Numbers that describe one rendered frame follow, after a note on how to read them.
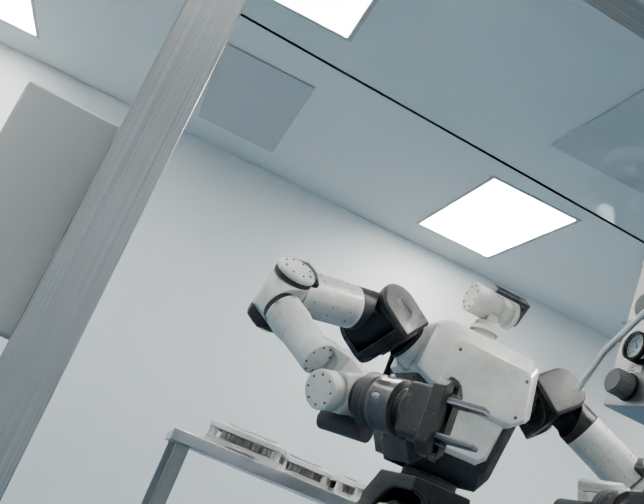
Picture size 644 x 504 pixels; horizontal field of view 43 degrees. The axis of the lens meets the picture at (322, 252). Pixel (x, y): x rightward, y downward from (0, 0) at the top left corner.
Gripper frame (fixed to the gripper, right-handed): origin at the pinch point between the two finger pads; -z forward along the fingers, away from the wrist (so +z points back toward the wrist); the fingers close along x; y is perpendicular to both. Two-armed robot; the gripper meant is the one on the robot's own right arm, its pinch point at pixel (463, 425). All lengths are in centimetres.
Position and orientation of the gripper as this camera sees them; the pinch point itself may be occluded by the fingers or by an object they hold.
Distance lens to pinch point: 122.5
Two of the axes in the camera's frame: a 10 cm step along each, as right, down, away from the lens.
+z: -7.4, -1.0, 6.6
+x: -3.7, 8.9, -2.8
